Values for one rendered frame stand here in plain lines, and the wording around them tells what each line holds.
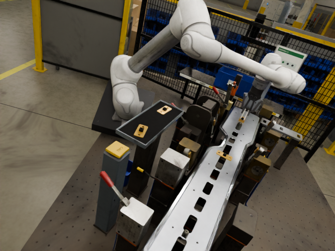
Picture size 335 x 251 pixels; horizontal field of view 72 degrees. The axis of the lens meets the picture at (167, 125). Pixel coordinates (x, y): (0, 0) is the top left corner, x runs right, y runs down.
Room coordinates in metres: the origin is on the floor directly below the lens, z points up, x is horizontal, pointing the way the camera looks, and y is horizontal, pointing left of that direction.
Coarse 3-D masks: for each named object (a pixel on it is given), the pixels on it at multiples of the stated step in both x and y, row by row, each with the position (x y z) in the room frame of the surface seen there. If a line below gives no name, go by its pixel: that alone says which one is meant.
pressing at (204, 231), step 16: (240, 112) 1.56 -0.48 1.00; (224, 128) 1.25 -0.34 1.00; (256, 128) 1.38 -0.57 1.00; (224, 144) 1.08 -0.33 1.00; (240, 144) 1.13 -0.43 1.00; (208, 160) 0.90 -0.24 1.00; (240, 160) 0.98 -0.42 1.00; (192, 176) 0.76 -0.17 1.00; (208, 176) 0.79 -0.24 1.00; (224, 176) 0.82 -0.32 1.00; (192, 192) 0.67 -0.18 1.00; (224, 192) 0.72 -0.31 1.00; (176, 208) 0.57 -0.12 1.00; (192, 208) 0.59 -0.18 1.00; (208, 208) 0.62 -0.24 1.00; (224, 208) 0.64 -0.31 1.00; (160, 224) 0.49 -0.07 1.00; (176, 224) 0.51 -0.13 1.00; (208, 224) 0.55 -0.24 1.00; (160, 240) 0.43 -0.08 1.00; (176, 240) 0.45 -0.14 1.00; (192, 240) 0.47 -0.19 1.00; (208, 240) 0.48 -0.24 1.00
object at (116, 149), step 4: (112, 144) 0.63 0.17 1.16; (116, 144) 0.64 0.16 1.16; (120, 144) 0.64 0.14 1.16; (108, 148) 0.60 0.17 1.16; (112, 148) 0.61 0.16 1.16; (116, 148) 0.62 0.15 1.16; (120, 148) 0.62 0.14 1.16; (124, 148) 0.63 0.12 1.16; (128, 148) 0.63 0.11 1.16; (112, 152) 0.59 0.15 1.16; (116, 152) 0.60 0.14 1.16; (120, 152) 0.60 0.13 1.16; (124, 152) 0.61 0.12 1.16; (116, 156) 0.59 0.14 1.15; (120, 156) 0.59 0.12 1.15
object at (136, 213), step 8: (136, 200) 0.51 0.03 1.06; (128, 208) 0.47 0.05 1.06; (136, 208) 0.48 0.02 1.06; (144, 208) 0.49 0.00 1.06; (120, 216) 0.45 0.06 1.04; (128, 216) 0.44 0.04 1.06; (136, 216) 0.45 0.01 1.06; (144, 216) 0.46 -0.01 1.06; (120, 224) 0.45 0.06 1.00; (128, 224) 0.44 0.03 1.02; (136, 224) 0.43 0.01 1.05; (144, 224) 0.43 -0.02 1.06; (120, 232) 0.45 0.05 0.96; (128, 232) 0.44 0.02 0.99; (136, 232) 0.43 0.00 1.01; (144, 232) 0.46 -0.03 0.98; (120, 240) 0.45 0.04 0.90; (128, 240) 0.44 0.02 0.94; (136, 240) 0.43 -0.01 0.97; (120, 248) 0.45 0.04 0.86; (128, 248) 0.44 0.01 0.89; (136, 248) 0.46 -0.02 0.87
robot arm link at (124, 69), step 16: (192, 0) 1.17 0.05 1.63; (176, 16) 1.16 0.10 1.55; (192, 16) 1.11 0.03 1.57; (208, 16) 1.15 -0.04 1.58; (160, 32) 1.24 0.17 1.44; (176, 32) 1.15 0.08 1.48; (144, 48) 1.27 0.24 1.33; (160, 48) 1.22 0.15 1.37; (112, 64) 1.38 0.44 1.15; (128, 64) 1.31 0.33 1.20; (144, 64) 1.28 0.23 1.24; (112, 80) 1.32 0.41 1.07; (128, 80) 1.31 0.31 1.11
